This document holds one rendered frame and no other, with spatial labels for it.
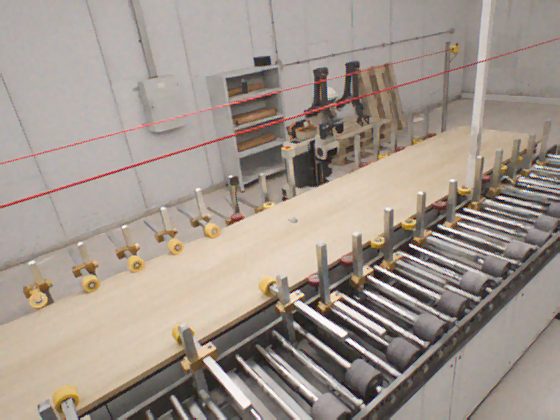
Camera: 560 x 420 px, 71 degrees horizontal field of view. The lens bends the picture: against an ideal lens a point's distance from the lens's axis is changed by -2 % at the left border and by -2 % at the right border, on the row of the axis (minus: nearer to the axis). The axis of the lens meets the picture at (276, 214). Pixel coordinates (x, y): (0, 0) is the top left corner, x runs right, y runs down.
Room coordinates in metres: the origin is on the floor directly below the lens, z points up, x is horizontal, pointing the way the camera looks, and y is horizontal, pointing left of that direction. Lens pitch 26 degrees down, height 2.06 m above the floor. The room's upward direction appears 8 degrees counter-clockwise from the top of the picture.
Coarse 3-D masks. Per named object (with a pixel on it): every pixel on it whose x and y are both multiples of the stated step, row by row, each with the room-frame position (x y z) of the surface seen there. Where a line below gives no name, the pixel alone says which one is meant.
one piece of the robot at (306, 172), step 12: (300, 120) 4.54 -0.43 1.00; (288, 144) 4.33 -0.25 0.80; (300, 144) 4.26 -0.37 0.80; (312, 144) 4.30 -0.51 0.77; (300, 156) 4.25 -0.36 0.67; (312, 156) 4.31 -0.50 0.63; (300, 168) 4.23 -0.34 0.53; (312, 168) 4.26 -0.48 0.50; (324, 168) 4.44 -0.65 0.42; (300, 180) 4.23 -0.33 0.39; (312, 180) 4.24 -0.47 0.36; (324, 180) 4.40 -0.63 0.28
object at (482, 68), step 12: (492, 0) 2.43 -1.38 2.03; (492, 12) 2.44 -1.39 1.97; (492, 24) 2.45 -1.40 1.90; (480, 36) 2.46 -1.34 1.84; (480, 48) 2.46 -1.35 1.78; (480, 60) 2.45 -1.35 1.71; (480, 72) 2.44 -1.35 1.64; (480, 84) 2.44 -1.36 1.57; (480, 96) 2.43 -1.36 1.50; (480, 108) 2.43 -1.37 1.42; (480, 120) 2.43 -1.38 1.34; (480, 132) 2.44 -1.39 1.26; (480, 144) 2.45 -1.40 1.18; (468, 168) 2.46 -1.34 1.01; (468, 180) 2.45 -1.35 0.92
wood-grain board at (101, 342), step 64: (320, 192) 2.64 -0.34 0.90; (384, 192) 2.49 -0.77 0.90; (448, 192) 2.36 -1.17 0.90; (192, 256) 1.98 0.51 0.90; (256, 256) 1.88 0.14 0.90; (64, 320) 1.54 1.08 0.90; (128, 320) 1.47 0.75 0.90; (192, 320) 1.41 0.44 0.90; (0, 384) 1.18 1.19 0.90; (64, 384) 1.13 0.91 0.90; (128, 384) 1.10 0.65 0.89
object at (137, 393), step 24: (432, 216) 2.34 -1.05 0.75; (336, 264) 1.82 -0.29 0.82; (312, 288) 1.71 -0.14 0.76; (264, 312) 1.54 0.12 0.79; (216, 336) 1.38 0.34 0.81; (240, 336) 1.45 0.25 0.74; (144, 384) 1.18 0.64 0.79; (168, 384) 1.24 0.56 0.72; (96, 408) 1.08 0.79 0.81; (120, 408) 1.12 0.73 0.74
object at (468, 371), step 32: (544, 256) 1.70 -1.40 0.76; (544, 288) 1.75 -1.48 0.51; (480, 320) 1.33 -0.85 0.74; (512, 320) 1.53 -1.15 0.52; (544, 320) 1.82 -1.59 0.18; (224, 352) 1.25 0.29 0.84; (256, 352) 1.32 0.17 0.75; (288, 352) 1.33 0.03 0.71; (320, 352) 1.40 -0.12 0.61; (384, 352) 1.36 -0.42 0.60; (448, 352) 1.19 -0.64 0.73; (480, 352) 1.34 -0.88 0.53; (512, 352) 1.58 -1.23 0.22; (256, 384) 1.17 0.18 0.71; (288, 384) 1.18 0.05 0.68; (320, 384) 1.13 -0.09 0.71; (384, 384) 1.09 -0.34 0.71; (416, 384) 1.06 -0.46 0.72; (448, 384) 1.19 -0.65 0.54; (480, 384) 1.37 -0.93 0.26; (128, 416) 1.00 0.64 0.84; (160, 416) 1.05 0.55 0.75; (384, 416) 0.95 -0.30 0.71; (416, 416) 1.05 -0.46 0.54; (448, 416) 1.21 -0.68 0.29
